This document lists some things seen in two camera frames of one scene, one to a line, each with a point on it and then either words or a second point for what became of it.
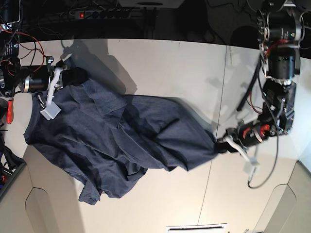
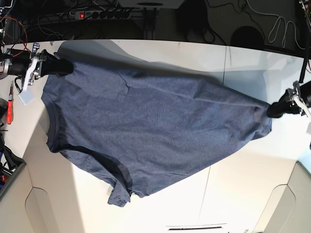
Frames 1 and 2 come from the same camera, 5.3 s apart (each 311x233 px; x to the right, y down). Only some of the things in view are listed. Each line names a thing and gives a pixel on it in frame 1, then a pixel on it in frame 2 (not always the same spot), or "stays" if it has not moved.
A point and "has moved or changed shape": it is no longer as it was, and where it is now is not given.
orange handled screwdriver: [9, 112] stays
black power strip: [84, 15] stays
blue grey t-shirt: [108, 140] has moved or changed shape
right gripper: [249, 133] to [301, 96]
